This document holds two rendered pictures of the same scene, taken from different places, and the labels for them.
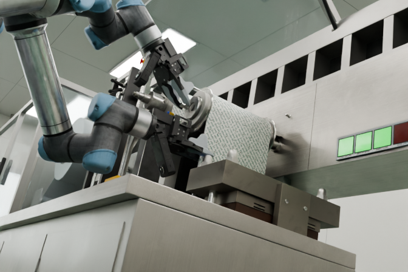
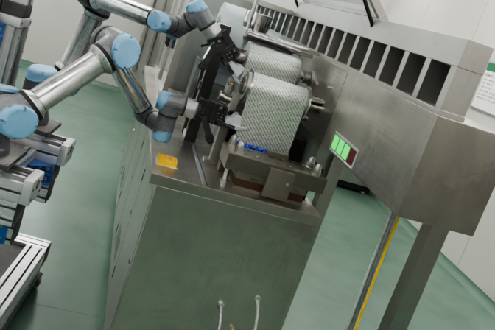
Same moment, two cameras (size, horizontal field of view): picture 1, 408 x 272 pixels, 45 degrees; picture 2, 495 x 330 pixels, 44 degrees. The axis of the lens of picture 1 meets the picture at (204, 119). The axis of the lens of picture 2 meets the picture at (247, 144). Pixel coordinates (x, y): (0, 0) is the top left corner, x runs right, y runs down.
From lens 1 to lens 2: 1.53 m
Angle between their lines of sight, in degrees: 39
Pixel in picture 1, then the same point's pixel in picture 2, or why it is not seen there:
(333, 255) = (299, 217)
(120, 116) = (173, 110)
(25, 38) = not seen: hidden behind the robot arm
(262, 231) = (241, 202)
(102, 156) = (160, 135)
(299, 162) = (321, 132)
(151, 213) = (164, 193)
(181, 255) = (182, 214)
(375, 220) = not seen: outside the picture
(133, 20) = (195, 23)
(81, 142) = (151, 122)
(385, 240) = not seen: outside the picture
